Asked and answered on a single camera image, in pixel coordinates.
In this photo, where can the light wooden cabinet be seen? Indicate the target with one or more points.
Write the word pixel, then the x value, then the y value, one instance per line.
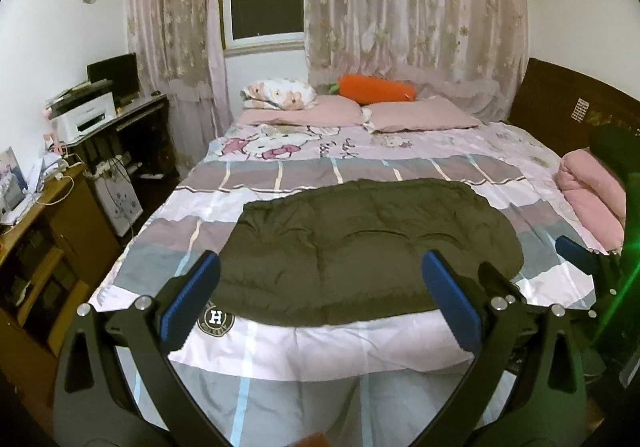
pixel 65 237

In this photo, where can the pink pillow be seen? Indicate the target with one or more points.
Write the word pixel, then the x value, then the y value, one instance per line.
pixel 310 112
pixel 425 117

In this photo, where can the white power strip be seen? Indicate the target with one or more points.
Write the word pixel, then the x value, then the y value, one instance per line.
pixel 110 164

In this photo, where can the black computer monitor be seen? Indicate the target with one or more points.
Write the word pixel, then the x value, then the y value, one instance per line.
pixel 115 77

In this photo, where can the dark computer desk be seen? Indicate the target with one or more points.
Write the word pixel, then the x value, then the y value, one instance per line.
pixel 145 137

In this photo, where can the dark wooden headboard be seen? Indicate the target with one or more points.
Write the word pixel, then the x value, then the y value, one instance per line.
pixel 545 92

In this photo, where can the white floral patterned cabinet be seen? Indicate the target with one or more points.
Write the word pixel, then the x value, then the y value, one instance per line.
pixel 120 202

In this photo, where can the olive green puffer jacket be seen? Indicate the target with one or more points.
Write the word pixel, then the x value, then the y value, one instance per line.
pixel 350 247

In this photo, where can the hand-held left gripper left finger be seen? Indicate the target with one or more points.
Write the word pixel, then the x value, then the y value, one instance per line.
pixel 192 297

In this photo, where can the standing photo print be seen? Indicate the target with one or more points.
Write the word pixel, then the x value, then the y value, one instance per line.
pixel 12 179

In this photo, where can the white floral pillow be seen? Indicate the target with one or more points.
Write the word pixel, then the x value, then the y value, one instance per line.
pixel 280 92

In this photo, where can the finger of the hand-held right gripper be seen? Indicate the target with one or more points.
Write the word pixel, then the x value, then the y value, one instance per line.
pixel 575 252
pixel 492 277

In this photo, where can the bed with patterned sheet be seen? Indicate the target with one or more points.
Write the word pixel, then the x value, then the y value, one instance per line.
pixel 300 357

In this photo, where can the orange carrot plush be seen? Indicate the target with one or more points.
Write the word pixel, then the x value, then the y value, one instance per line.
pixel 375 88

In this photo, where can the white printer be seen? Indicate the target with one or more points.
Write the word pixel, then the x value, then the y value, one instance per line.
pixel 85 119

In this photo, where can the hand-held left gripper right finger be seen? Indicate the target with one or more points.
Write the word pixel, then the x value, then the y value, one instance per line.
pixel 450 297

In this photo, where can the pink folded blanket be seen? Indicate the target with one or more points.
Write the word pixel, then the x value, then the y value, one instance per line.
pixel 590 187

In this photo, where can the pink lace curtain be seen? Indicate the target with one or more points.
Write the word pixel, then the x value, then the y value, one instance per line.
pixel 170 27
pixel 415 12

